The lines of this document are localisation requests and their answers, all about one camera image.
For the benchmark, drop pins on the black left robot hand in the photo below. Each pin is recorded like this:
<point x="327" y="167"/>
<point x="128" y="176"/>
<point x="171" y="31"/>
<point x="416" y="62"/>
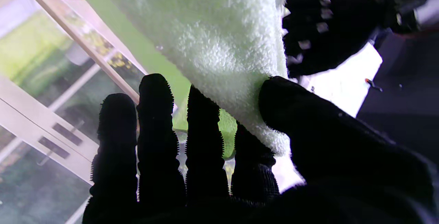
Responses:
<point x="325" y="28"/>

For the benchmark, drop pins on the wooden hanging rack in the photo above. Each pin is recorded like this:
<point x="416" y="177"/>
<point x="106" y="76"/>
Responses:
<point x="82" y="42"/>

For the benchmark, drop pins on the light green square towel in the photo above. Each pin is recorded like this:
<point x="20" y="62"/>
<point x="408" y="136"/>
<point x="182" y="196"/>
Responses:
<point x="219" y="45"/>

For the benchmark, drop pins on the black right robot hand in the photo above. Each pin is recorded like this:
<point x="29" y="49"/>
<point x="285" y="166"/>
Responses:
<point x="308" y="169"/>

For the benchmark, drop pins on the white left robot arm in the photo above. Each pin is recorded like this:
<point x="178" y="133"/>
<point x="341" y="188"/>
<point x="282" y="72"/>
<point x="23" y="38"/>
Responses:
<point x="425" y="8"/>

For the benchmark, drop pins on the printed garden room backdrop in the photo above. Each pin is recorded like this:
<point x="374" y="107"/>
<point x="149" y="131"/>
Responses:
<point x="41" y="80"/>

